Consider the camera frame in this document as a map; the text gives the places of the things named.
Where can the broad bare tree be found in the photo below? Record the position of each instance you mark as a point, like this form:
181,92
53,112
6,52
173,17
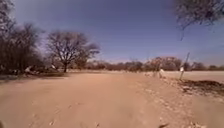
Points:
66,50

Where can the pale flat field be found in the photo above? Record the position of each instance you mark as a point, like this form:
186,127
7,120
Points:
203,76

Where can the thin-trunked sparse tree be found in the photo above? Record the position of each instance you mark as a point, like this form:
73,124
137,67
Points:
200,11

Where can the group of dark bare trees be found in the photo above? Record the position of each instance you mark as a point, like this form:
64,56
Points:
16,53

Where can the thin leaning pole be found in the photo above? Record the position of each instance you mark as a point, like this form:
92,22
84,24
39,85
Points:
184,66

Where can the sandy brown dirt track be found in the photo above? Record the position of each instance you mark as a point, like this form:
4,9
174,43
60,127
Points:
100,100

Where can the distant row of trees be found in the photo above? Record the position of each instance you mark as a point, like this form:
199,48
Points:
143,65

